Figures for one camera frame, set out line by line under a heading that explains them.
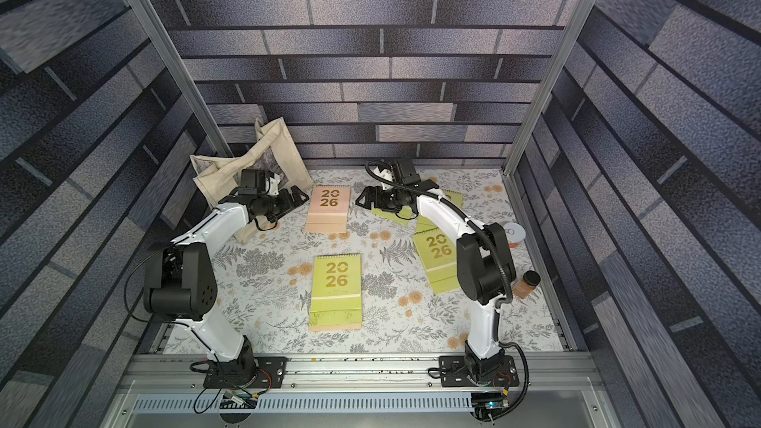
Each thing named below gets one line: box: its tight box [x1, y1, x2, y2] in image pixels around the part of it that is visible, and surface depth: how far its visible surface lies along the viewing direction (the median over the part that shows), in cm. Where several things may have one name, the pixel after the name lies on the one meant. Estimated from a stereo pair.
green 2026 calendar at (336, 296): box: [309, 252, 363, 326], surface depth 87 cm
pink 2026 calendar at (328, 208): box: [305, 184, 351, 233], surface depth 109 cm
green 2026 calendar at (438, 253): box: [413, 226, 460, 296], surface depth 96 cm
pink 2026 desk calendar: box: [309, 323, 362, 333], surface depth 83 cm
